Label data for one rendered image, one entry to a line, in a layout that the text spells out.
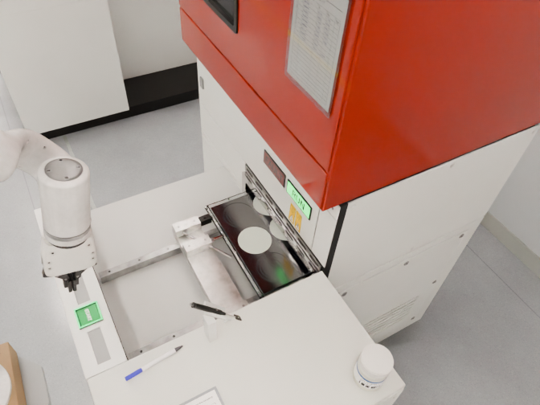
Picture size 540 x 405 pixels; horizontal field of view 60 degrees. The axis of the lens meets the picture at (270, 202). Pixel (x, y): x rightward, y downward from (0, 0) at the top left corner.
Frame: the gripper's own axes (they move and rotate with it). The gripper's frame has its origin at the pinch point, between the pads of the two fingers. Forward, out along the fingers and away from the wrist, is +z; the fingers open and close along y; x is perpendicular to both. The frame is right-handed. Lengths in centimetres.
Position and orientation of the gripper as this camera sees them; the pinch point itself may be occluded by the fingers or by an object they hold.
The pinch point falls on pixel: (71, 280)
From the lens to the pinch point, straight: 111.1
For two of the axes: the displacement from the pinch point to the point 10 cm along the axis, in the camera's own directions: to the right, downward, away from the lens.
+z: -2.4, 7.2, 6.5
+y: -8.4, 1.9, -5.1
